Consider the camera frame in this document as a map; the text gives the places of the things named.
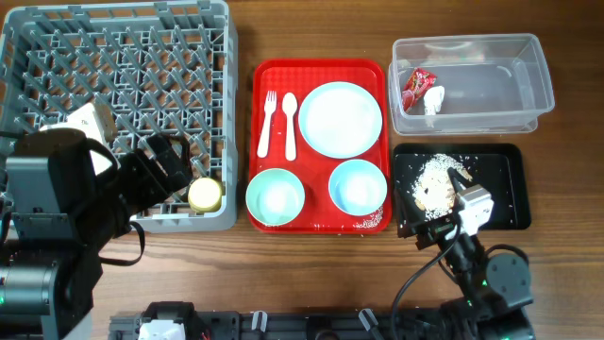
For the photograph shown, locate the leftover rice and food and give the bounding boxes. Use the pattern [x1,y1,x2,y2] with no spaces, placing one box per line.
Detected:
[412,154,473,221]

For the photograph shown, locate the yellow plastic cup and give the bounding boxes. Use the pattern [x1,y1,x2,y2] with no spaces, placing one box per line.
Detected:
[188,178,223,213]

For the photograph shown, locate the white tissue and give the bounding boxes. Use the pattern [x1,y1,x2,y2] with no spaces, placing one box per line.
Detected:
[423,86,445,115]

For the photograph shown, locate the light blue bowl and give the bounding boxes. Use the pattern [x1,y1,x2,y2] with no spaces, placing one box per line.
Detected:
[327,159,388,216]

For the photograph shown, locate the red strawberry cake wrapper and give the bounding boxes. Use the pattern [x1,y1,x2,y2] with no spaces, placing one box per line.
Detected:
[401,68,438,112]

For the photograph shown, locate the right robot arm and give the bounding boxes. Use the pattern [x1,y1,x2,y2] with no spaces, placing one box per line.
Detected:
[391,167,536,340]

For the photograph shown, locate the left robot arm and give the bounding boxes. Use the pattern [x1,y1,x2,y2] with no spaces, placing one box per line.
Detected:
[1,128,193,339]

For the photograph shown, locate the black waste tray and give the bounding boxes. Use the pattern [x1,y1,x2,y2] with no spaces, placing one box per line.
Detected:
[393,144,531,230]

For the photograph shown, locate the clear plastic waste bin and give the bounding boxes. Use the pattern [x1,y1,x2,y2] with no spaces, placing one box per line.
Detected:
[388,33,555,135]

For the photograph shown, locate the grey dishwasher rack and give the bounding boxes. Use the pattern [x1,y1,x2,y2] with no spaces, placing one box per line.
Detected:
[1,1,238,232]

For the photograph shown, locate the spilled rice on tray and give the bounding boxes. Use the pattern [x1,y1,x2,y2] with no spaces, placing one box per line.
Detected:
[353,207,385,233]

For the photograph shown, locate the mint green bowl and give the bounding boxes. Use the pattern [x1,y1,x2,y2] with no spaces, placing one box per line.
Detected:
[245,168,306,227]

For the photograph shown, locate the red plastic tray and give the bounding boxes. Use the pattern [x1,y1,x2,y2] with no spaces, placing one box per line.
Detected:
[248,59,393,234]

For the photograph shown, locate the light blue plate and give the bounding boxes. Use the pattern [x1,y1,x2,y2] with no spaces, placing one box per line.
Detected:
[298,81,383,159]

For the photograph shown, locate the white plastic fork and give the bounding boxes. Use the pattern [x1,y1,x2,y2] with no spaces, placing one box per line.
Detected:
[257,91,277,158]

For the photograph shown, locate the white plastic spoon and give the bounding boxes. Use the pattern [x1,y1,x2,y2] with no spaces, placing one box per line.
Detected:
[282,93,298,162]

